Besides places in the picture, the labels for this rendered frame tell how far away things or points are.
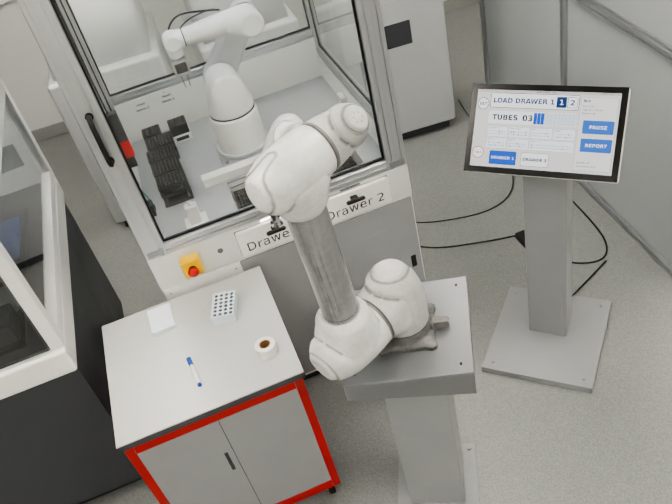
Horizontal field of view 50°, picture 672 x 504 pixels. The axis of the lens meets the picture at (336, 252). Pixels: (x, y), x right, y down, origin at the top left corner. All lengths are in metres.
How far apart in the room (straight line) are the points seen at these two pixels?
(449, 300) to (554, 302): 0.92
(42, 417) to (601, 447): 2.07
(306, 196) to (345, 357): 0.54
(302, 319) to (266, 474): 0.68
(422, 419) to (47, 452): 1.43
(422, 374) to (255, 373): 0.57
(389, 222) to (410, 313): 0.86
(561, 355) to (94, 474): 1.96
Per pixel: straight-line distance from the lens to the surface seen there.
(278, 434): 2.54
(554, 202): 2.78
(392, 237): 2.91
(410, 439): 2.51
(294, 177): 1.56
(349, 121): 1.61
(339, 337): 1.92
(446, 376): 2.11
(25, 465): 3.06
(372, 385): 2.15
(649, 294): 3.53
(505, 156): 2.61
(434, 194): 4.15
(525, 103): 2.62
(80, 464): 3.09
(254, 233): 2.67
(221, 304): 2.60
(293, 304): 2.95
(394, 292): 2.01
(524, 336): 3.27
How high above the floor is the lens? 2.49
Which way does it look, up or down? 40 degrees down
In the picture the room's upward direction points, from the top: 15 degrees counter-clockwise
